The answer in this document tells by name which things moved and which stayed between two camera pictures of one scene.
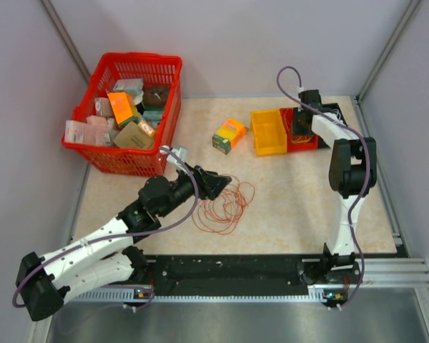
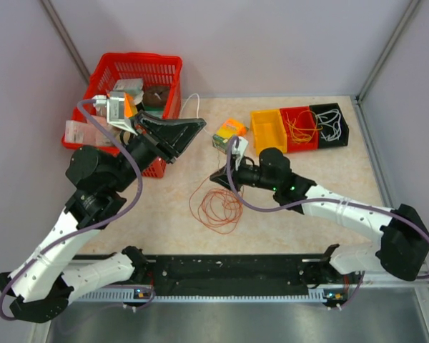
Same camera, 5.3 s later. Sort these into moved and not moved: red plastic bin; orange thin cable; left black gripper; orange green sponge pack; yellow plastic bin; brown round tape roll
Moved: left black gripper; orange thin cable
Not moved: brown round tape roll; orange green sponge pack; red plastic bin; yellow plastic bin
